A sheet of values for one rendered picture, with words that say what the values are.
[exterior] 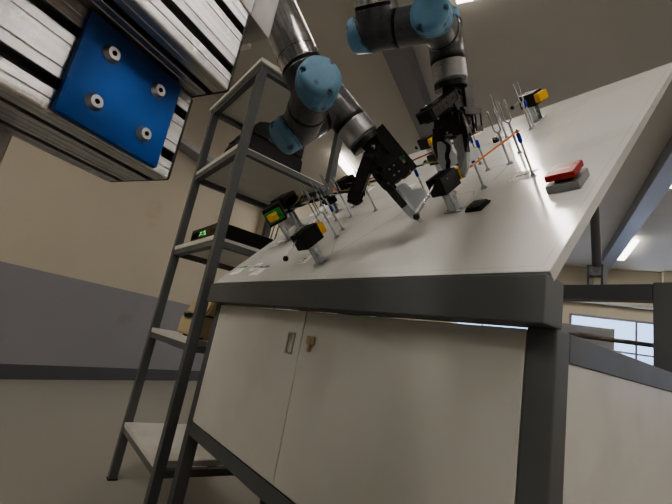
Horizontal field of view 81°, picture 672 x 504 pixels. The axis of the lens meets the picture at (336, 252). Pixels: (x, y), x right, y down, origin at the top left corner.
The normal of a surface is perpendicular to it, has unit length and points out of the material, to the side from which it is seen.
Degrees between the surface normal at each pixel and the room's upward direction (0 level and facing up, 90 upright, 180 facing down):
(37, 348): 90
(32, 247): 90
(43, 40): 90
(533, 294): 90
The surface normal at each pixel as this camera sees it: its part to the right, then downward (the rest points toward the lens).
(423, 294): -0.77, -0.28
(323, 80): 0.29, -0.17
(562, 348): 0.61, -0.07
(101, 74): 0.89, 0.06
